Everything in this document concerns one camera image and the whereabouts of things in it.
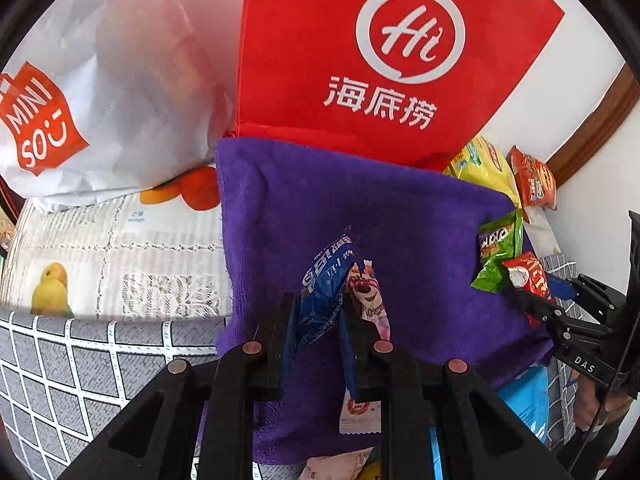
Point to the white fruit-print sheet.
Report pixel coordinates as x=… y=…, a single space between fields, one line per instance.
x=100 y=250

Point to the white plastic bag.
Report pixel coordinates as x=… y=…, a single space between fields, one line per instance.
x=125 y=85

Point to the person's right hand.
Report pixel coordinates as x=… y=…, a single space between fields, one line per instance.
x=592 y=402

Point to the blue snack packet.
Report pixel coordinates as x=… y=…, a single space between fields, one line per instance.
x=320 y=300

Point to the red paper bag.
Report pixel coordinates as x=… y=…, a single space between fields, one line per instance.
x=310 y=60

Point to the small red snack packet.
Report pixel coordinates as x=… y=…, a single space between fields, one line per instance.
x=527 y=270

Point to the purple towel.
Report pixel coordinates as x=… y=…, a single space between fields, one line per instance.
x=400 y=220

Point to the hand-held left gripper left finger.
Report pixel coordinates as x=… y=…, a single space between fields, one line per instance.
x=286 y=355

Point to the pink bear snack packet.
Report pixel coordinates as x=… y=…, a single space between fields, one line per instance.
x=367 y=300

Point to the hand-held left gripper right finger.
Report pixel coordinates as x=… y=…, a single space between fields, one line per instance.
x=350 y=360

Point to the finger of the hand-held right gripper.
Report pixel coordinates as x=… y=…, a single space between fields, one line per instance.
x=537 y=310
x=565 y=289

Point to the green snack packet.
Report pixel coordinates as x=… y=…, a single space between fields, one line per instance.
x=495 y=260

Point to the red chip bag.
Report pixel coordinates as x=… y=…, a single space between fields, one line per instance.
x=535 y=180

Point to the yellow snack packet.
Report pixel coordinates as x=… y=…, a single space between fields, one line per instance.
x=371 y=472

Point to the blue tissue pack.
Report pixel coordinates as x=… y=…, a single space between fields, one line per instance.
x=525 y=400

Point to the yellow chip bag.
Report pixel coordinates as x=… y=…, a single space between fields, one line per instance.
x=480 y=170

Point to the brown door frame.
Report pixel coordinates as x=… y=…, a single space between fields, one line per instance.
x=600 y=130

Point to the grey checked bed sheet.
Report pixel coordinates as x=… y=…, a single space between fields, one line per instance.
x=75 y=385

